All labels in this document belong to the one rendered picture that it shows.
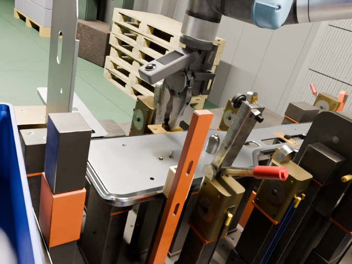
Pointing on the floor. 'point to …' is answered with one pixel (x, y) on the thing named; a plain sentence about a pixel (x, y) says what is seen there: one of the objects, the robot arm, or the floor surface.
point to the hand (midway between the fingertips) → (167, 122)
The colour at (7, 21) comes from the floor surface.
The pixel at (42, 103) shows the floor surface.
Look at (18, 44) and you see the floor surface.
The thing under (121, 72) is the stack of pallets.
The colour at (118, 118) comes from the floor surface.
